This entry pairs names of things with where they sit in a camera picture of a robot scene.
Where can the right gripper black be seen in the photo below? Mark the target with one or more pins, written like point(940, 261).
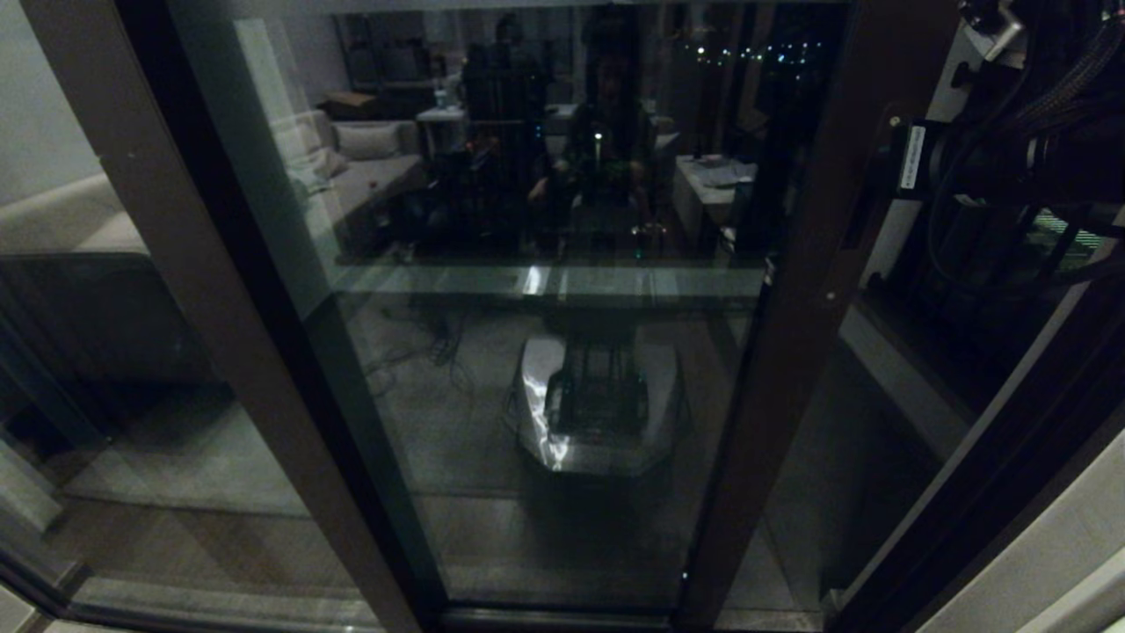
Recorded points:
point(993, 167)

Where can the brown framed sliding glass door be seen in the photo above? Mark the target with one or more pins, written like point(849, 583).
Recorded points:
point(791, 352)

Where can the short stone balcony sill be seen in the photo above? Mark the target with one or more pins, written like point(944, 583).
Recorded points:
point(923, 360)

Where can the long stone balcony sill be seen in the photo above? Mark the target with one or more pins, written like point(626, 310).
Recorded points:
point(615, 258)

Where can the brown framed fixed glass door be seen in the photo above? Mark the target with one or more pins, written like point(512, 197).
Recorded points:
point(303, 440)

